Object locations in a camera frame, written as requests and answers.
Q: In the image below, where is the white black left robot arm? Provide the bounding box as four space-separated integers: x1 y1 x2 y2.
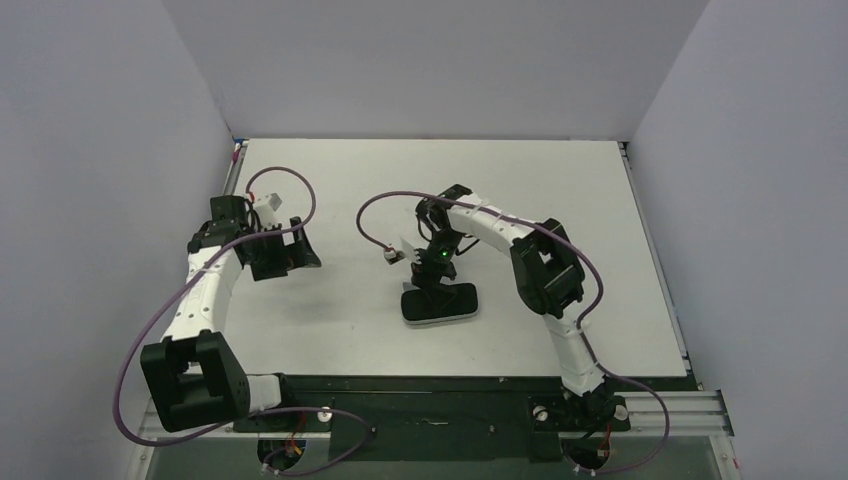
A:
140 193 322 432

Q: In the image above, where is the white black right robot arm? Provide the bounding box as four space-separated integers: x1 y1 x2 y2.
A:
401 184 621 429

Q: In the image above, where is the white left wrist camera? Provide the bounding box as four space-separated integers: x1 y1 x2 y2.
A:
252 193 282 229

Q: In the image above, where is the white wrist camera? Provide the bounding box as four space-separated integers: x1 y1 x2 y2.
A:
383 238 419 265
252 193 282 229

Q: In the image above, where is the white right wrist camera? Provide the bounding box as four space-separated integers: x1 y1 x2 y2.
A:
383 238 419 265

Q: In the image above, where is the aluminium rail frame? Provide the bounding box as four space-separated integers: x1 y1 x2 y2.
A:
138 391 733 441

